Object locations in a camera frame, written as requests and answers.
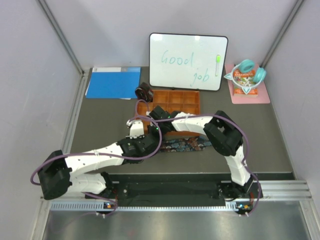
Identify orange compartment tray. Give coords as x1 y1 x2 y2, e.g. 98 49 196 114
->
134 89 202 138

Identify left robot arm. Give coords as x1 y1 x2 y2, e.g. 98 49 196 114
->
36 133 162 200

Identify navy floral tie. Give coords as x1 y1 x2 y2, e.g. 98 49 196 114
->
159 136 212 153

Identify grey cable duct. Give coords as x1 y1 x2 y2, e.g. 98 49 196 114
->
50 200 244 212

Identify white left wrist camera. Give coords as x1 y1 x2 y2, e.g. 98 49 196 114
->
126 120 145 139

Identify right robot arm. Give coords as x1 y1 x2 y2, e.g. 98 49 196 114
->
147 106 253 199

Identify rolled dark red tie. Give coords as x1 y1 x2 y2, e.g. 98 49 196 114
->
134 82 154 103

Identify white dry-erase board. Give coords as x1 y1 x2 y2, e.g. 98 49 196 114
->
149 33 229 91

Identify blue folder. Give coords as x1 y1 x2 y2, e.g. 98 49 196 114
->
85 67 141 100

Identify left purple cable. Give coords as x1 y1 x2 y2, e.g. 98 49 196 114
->
29 119 163 218

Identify pink mat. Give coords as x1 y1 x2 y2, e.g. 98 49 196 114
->
225 64 270 104

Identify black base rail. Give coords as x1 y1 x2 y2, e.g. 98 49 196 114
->
98 173 262 207

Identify purple cable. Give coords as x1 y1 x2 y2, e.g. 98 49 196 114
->
134 99 263 218
29 119 163 218

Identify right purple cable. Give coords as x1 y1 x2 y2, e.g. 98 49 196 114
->
134 99 263 218

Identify teal cat-ear headphones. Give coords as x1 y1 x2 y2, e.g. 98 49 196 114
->
223 59 267 95

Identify green marker pen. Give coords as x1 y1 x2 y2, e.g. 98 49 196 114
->
215 54 221 77

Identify orange book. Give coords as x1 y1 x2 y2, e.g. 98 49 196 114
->
233 69 258 97

